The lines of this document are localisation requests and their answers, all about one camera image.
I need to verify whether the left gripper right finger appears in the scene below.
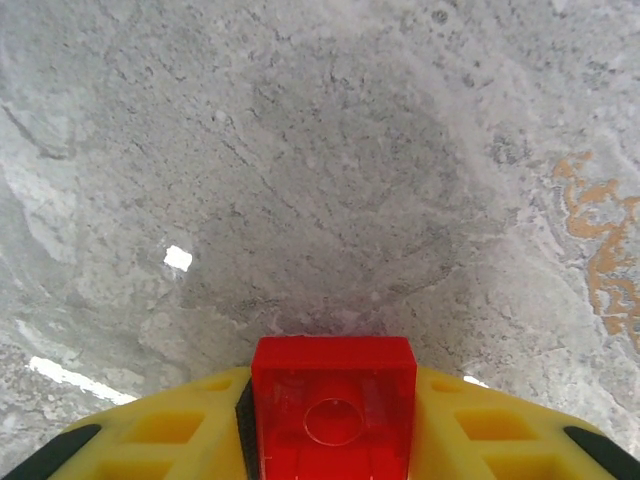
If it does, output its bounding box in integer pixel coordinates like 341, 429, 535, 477
412, 364, 640, 480

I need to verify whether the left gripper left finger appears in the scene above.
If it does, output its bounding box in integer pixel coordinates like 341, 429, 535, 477
0, 366, 256, 480

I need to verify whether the red square lego brick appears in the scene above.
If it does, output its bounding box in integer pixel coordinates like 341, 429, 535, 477
249, 335, 419, 480

